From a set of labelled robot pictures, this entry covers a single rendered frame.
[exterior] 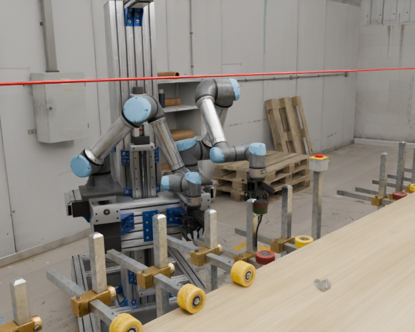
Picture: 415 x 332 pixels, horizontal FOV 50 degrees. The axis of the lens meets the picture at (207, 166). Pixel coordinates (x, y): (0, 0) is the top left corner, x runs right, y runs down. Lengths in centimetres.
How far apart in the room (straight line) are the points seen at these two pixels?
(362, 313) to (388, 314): 8
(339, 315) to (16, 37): 345
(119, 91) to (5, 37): 179
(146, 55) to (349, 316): 173
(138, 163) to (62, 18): 221
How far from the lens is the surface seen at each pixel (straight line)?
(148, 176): 257
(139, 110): 207
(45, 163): 433
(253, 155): 199
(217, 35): 593
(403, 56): 969
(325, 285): 168
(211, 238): 176
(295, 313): 151
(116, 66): 254
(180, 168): 223
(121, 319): 135
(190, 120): 519
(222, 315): 148
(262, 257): 187
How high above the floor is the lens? 167
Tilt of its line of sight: 13 degrees down
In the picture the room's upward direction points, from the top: 1 degrees counter-clockwise
